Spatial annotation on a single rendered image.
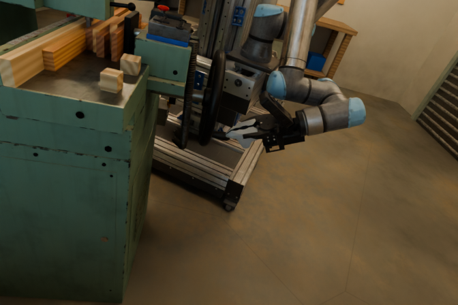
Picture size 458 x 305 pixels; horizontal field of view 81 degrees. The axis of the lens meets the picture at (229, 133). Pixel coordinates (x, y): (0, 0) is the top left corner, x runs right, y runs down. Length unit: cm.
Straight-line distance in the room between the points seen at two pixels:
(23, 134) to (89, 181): 18
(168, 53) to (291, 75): 33
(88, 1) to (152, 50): 17
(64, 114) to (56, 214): 39
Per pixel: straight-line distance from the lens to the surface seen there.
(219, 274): 136
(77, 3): 77
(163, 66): 72
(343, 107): 74
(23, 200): 89
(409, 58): 464
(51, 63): 64
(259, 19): 124
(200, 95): 79
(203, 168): 145
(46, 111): 58
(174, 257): 136
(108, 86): 56
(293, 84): 77
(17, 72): 58
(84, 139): 68
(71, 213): 87
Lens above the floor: 116
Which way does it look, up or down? 32 degrees down
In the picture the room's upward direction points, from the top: 16 degrees clockwise
